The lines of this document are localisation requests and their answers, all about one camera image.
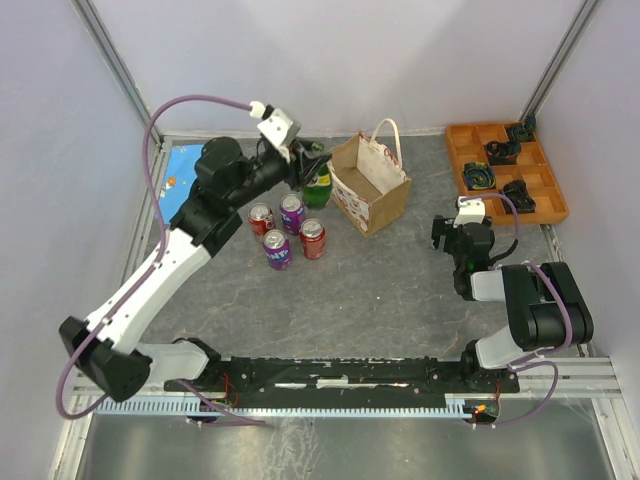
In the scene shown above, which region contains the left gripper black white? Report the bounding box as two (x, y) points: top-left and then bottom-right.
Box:
(226, 135), (332, 210)

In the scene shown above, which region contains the green Perrier glass bottle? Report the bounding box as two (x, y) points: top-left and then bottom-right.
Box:
(302, 140), (333, 210)

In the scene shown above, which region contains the purple Fanta can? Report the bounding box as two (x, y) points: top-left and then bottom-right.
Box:
(279, 193), (306, 235)
(262, 229), (292, 270)

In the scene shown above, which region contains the red Coke can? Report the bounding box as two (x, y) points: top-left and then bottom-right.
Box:
(248, 203), (275, 242)
(299, 218), (326, 260)

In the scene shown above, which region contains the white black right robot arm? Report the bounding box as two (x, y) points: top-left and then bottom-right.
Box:
(431, 194), (594, 391)

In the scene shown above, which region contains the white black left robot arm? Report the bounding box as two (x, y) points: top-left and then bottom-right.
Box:
(59, 104), (331, 402)

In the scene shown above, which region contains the canvas bag with cat print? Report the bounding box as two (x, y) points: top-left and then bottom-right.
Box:
(329, 118), (411, 238)

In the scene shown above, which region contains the blue yellow rolled sock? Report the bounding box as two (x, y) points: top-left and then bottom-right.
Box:
(462, 162), (496, 191)

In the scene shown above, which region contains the black rolled sock lower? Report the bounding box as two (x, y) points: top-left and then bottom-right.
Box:
(500, 179), (536, 214)

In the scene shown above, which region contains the black rolled sock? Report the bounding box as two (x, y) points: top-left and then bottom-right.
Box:
(484, 140), (521, 166)
(500, 179), (536, 214)

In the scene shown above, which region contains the wooden compartment tray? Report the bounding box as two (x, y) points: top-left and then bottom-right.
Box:
(445, 122), (569, 225)

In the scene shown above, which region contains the black rolled sock centre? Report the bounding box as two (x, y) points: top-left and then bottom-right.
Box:
(484, 140), (521, 166)

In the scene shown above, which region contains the blue patterned cloth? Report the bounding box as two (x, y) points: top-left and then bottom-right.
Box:
(159, 143), (203, 225)

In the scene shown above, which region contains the dark patterned sock top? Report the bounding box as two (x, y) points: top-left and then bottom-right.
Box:
(505, 123), (535, 143)

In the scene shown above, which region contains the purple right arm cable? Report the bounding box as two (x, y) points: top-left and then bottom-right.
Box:
(459, 192), (576, 431)

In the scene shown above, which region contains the aluminium frame rail front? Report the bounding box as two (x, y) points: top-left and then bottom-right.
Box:
(73, 354), (624, 399)

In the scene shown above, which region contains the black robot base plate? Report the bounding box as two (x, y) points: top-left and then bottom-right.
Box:
(190, 357), (520, 417)

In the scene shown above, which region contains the blue slotted cable duct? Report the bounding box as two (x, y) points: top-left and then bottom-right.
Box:
(93, 394), (474, 417)

